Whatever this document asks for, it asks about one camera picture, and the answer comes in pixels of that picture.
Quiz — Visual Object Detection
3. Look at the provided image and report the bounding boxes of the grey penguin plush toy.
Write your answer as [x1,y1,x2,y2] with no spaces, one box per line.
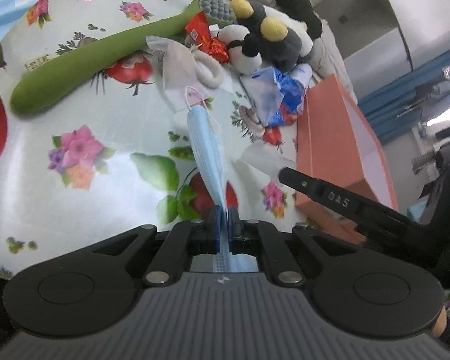
[229,0,314,73]

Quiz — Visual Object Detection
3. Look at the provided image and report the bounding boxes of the grey wardrobe cabinet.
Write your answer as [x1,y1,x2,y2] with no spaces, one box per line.
[315,0,450,99]

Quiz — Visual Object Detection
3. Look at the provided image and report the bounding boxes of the pink cardboard box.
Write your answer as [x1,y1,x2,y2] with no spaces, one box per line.
[294,73,399,245]

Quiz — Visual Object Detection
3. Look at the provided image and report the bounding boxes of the grey duvet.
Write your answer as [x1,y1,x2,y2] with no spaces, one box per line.
[255,0,358,101]

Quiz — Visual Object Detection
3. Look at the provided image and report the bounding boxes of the small panda plush toy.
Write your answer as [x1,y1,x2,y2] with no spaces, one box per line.
[218,24,263,75]

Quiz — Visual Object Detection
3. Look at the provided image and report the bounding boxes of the green massage hammer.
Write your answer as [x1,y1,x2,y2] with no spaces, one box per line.
[8,0,236,117]

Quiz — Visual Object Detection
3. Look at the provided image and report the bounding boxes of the white tissue paper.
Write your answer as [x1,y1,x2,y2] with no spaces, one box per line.
[240,142,296,182]

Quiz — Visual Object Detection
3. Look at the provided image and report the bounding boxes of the blue curtain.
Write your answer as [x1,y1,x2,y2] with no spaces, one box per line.
[358,50,450,145]

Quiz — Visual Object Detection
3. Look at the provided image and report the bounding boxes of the blue red plastic bag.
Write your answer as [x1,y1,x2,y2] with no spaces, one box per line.
[240,67,307,127]

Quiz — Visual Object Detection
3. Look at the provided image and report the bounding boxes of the white fluffy scrunchie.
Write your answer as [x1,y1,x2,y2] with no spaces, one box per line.
[193,50,225,89]

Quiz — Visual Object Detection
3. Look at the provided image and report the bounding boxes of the blue surgical masks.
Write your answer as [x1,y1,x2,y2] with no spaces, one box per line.
[187,105,257,273]

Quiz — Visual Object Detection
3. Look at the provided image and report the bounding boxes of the clear plastic wrapper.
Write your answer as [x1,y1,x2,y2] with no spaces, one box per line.
[146,36,213,112]

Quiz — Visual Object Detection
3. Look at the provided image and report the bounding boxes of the red foil wrapper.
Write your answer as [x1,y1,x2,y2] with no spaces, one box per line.
[185,11,230,64]

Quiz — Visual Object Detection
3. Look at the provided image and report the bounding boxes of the white spray can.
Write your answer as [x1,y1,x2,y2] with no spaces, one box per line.
[289,63,313,90]

